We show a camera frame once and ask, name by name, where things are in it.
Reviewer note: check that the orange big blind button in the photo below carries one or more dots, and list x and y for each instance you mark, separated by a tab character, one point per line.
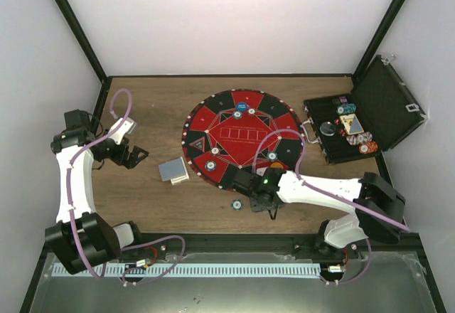
277	165

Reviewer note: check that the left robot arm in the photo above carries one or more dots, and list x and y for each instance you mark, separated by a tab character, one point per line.
81	239

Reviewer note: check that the black poker case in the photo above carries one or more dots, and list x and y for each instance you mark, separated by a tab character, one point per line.
385	107

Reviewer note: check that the white card box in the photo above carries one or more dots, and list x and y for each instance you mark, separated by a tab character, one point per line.
179	179

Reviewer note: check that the blue small blind button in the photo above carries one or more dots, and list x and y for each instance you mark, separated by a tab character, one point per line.
242	106

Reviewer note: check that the brown poker chip stack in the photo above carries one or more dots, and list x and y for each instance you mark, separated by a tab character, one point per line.
215	151

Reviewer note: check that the teal poker chip stack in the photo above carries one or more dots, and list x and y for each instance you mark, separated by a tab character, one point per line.
210	165

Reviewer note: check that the round dealer button in case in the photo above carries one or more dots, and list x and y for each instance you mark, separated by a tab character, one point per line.
327	129

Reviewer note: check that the card deck in case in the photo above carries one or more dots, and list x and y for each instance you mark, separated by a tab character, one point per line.
351	124

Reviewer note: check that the round red black poker mat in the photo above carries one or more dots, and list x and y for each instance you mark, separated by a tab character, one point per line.
244	143

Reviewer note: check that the purple white chip stack in case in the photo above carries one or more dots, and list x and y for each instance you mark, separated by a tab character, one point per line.
358	139

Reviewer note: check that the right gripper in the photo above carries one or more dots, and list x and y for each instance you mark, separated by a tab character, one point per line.
257	208

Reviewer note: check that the light blue slotted cable duct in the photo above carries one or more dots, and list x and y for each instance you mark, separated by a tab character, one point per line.
286	270

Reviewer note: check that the teal chip stack mat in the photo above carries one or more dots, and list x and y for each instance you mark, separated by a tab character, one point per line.
272	156

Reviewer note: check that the teal chip stack in case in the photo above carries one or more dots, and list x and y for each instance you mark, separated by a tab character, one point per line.
346	109

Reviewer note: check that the blue backed card deck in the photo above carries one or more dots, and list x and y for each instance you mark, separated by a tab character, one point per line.
172	169

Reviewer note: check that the orange chip stack in case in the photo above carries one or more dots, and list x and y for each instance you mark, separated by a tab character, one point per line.
368	147

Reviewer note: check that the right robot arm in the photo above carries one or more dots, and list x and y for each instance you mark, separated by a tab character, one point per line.
373	208

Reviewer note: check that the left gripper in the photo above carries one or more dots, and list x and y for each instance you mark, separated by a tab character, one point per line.
131	162

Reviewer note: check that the teal chip on table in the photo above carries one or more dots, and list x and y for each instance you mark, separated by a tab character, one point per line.
237	205

